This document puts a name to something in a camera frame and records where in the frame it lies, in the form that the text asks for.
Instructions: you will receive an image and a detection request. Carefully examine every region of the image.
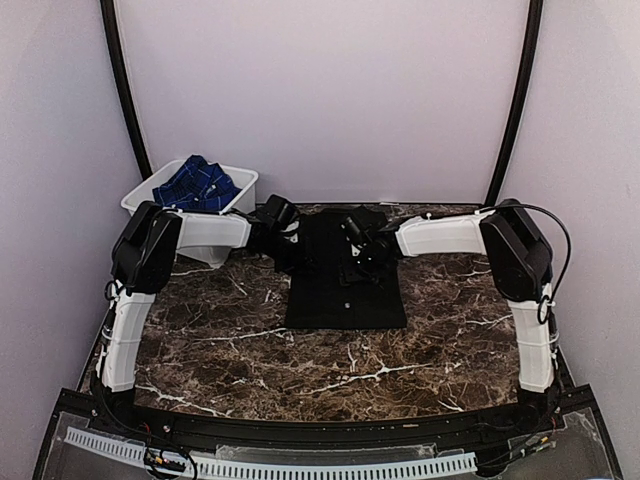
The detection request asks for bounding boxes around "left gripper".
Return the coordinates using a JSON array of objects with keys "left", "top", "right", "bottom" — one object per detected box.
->
[{"left": 259, "top": 233, "right": 320, "bottom": 275}]

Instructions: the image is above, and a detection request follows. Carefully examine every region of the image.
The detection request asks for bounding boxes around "black long sleeve shirt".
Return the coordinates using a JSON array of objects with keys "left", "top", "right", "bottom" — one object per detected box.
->
[{"left": 284, "top": 207, "right": 407, "bottom": 330}]

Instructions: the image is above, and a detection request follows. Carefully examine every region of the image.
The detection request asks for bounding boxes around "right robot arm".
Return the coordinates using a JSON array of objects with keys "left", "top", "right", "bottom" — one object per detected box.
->
[{"left": 339, "top": 199, "right": 564, "bottom": 394}]

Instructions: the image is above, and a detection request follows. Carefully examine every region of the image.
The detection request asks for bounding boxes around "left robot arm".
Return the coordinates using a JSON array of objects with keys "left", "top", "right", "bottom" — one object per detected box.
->
[{"left": 96, "top": 195, "right": 308, "bottom": 393}]

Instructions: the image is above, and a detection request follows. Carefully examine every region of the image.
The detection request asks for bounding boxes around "white plastic bin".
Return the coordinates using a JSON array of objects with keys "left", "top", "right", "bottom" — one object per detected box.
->
[{"left": 120, "top": 158, "right": 260, "bottom": 270}]

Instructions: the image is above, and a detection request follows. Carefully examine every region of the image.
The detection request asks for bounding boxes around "blue plaid shirt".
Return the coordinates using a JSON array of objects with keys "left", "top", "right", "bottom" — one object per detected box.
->
[{"left": 152, "top": 155, "right": 241, "bottom": 213}]

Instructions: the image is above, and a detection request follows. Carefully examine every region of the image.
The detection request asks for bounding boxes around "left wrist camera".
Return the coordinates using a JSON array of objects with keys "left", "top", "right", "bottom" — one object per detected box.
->
[{"left": 255, "top": 194, "right": 300, "bottom": 237}]

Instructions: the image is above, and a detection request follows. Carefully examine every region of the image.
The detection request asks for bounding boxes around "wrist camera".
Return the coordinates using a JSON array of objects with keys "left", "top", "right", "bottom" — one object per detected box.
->
[
  {"left": 255, "top": 194, "right": 300, "bottom": 237},
  {"left": 340, "top": 206, "right": 388, "bottom": 251}
]

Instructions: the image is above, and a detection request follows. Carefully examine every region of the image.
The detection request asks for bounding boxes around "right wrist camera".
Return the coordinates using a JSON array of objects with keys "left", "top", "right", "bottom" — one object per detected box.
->
[{"left": 340, "top": 206, "right": 388, "bottom": 251}]

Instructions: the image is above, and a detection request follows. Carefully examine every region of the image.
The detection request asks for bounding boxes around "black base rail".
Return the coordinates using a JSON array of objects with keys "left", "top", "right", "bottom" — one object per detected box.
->
[{"left": 34, "top": 385, "right": 623, "bottom": 479}]

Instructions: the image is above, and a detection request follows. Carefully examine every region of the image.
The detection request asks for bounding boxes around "white slotted cable duct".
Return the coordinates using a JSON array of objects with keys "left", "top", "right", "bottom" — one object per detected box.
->
[{"left": 64, "top": 427, "right": 477, "bottom": 479}]

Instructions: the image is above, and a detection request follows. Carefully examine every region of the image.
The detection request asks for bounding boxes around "right black frame post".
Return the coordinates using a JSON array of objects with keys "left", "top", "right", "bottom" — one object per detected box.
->
[{"left": 483, "top": 0, "right": 544, "bottom": 207}]

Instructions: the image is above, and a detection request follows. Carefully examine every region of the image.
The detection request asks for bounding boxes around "black frame post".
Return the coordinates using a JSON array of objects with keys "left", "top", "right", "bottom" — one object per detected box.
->
[
  {"left": 99, "top": 0, "right": 152, "bottom": 180},
  {"left": 483, "top": 0, "right": 544, "bottom": 207}
]

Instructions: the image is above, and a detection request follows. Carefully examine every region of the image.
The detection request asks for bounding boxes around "left black frame post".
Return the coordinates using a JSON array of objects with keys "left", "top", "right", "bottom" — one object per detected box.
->
[{"left": 99, "top": 0, "right": 152, "bottom": 180}]

